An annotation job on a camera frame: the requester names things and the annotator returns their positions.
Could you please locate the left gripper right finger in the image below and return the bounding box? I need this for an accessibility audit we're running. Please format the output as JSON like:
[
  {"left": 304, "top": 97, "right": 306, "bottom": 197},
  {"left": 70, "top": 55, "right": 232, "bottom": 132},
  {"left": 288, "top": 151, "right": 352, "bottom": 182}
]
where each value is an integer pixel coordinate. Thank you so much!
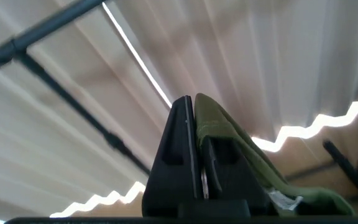
[{"left": 199, "top": 135, "right": 278, "bottom": 217}]

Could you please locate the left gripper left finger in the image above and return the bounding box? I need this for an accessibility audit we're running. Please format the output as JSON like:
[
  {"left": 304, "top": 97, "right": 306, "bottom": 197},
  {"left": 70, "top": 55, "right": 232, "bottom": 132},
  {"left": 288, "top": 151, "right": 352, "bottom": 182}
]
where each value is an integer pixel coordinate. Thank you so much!
[{"left": 141, "top": 95, "right": 204, "bottom": 218}]

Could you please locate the green sleeveless top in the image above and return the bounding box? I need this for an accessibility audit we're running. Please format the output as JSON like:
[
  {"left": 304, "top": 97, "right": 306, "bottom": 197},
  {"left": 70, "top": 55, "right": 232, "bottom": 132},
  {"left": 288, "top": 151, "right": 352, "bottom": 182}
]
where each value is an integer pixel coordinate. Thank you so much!
[{"left": 194, "top": 92, "right": 357, "bottom": 217}]

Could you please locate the black clothes rack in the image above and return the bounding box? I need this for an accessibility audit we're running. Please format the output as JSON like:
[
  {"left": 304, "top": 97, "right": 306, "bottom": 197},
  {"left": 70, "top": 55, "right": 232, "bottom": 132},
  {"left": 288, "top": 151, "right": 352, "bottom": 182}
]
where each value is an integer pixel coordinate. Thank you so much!
[{"left": 0, "top": 0, "right": 358, "bottom": 212}]

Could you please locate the beige curtain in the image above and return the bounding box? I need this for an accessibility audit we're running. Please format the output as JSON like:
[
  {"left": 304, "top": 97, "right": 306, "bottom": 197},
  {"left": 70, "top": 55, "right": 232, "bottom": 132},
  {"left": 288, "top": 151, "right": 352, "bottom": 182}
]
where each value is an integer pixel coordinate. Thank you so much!
[{"left": 0, "top": 0, "right": 358, "bottom": 218}]

